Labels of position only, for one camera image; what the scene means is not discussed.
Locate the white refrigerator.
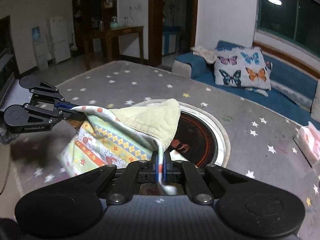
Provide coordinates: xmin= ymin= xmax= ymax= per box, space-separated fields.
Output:
xmin=48 ymin=16 xmax=71 ymax=64

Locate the blue sofa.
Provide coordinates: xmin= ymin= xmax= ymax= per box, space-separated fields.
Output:
xmin=172 ymin=40 xmax=320 ymax=131

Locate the brown wooden door frame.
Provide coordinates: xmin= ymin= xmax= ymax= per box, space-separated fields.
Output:
xmin=148 ymin=0 xmax=199 ymax=67

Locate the white water dispenser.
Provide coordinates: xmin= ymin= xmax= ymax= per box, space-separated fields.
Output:
xmin=31 ymin=26 xmax=49 ymax=71

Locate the printed children's jacket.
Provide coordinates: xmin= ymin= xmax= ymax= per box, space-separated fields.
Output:
xmin=57 ymin=99 xmax=182 ymax=196

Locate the grey star tablecloth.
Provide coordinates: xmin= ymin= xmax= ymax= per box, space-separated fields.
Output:
xmin=10 ymin=60 xmax=320 ymax=240

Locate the dark wooden cabinet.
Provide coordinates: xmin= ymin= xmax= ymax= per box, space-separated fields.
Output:
xmin=72 ymin=0 xmax=118 ymax=56

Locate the butterfly print pillow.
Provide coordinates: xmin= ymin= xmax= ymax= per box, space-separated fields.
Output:
xmin=214 ymin=46 xmax=273 ymax=97

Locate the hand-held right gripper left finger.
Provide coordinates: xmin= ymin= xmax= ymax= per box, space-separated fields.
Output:
xmin=67 ymin=151 xmax=160 ymax=204

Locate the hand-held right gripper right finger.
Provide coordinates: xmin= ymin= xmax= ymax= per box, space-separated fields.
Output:
xmin=164 ymin=152 xmax=253 ymax=204

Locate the dark window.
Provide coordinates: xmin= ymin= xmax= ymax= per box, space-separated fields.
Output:
xmin=257 ymin=0 xmax=320 ymax=50

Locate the crumpled cream cloth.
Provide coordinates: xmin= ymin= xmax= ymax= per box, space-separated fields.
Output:
xmin=191 ymin=46 xmax=217 ymax=64

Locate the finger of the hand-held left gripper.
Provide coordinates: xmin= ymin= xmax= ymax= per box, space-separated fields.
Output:
xmin=24 ymin=104 xmax=85 ymax=125
xmin=31 ymin=81 xmax=80 ymax=109

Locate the pink tissue pack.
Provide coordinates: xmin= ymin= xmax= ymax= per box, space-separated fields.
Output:
xmin=294 ymin=121 xmax=320 ymax=167

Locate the round black induction hotplate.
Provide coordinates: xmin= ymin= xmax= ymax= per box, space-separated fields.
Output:
xmin=169 ymin=102 xmax=231 ymax=168

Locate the wooden side table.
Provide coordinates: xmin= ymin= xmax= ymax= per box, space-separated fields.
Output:
xmin=82 ymin=26 xmax=145 ymax=71

